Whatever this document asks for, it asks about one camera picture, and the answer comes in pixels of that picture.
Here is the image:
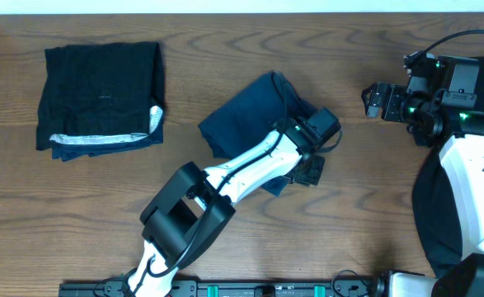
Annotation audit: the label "folded black shorts white trim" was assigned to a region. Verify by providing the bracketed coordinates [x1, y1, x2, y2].
[35, 41, 166, 162]

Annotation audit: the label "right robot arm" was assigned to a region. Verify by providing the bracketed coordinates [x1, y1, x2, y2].
[361, 54, 484, 296]

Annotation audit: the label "black mounting rail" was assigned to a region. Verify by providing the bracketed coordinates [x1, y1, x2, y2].
[58, 277, 388, 297]

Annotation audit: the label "black garment pile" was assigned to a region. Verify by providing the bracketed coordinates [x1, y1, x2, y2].
[411, 57, 484, 278]

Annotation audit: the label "blue denim shorts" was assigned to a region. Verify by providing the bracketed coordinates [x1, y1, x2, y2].
[197, 70, 321, 197]

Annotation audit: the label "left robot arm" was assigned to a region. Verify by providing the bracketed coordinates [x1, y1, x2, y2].
[123, 109, 342, 296]

